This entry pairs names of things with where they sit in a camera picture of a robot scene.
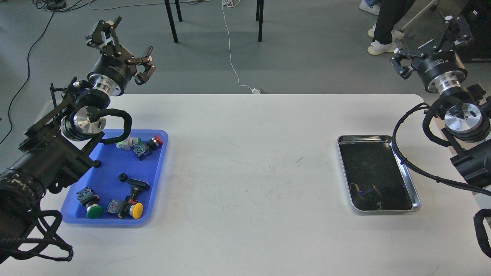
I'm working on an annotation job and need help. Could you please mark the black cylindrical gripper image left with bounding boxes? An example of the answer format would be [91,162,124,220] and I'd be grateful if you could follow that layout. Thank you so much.
[85,16,156,96]

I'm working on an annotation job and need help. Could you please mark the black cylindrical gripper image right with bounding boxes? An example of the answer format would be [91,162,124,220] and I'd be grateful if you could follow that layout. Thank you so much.
[390,16,473,93]

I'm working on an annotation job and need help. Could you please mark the small black gear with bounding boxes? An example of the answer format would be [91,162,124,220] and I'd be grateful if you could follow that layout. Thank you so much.
[118,173,128,182]

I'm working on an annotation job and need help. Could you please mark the blue plastic tray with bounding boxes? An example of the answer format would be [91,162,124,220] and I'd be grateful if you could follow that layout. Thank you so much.
[61,129,168,226]

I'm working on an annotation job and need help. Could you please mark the silver metal tray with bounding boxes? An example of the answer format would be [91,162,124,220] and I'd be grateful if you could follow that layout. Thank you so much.
[337,135,421,215]

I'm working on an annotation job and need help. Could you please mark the person leg black trousers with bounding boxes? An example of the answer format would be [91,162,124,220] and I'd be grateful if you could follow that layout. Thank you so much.
[373,0,415,45]

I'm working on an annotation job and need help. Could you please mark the white sneaker near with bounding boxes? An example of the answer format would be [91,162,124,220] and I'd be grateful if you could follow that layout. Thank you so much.
[367,40,397,56]

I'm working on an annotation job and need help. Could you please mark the white sneaker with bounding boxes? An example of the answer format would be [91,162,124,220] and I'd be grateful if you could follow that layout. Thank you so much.
[367,40,397,56]
[358,0,382,16]

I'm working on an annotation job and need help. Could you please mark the black equipment case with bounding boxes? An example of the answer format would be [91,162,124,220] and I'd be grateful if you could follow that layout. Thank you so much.
[458,0,491,62]

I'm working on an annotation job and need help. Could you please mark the white sneaker far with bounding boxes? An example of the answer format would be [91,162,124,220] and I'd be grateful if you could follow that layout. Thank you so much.
[358,0,382,16]

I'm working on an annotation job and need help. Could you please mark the black chair leg left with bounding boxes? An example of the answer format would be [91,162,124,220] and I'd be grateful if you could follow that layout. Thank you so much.
[164,0,183,44]

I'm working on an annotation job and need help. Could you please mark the black chair leg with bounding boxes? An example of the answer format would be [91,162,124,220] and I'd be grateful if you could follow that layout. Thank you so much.
[164,0,183,44]
[255,0,265,42]

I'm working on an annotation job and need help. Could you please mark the black chair leg right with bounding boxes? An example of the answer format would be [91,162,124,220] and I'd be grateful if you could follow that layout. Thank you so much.
[255,0,265,42]

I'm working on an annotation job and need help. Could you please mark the black cable on floor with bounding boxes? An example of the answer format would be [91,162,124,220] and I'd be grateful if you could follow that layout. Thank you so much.
[0,0,62,144]

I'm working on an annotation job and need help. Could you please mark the light green terminal switch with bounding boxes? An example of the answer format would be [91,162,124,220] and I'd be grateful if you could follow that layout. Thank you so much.
[116,136,142,150]

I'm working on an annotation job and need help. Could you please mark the red push button switch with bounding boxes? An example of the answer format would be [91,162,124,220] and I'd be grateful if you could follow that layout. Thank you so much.
[146,135,163,151]

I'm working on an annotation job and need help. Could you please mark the white cable on floor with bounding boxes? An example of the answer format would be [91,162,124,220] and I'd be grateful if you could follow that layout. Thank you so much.
[221,0,254,92]

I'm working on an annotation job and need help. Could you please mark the black selector switch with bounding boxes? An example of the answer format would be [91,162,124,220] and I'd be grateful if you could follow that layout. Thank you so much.
[127,178,150,201]

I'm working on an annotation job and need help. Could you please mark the green push button switch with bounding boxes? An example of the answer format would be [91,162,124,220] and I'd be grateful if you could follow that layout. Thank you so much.
[76,187,104,219]

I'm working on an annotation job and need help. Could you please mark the yellow push button switch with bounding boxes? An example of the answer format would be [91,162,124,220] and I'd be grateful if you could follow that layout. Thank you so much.
[106,199,143,219]

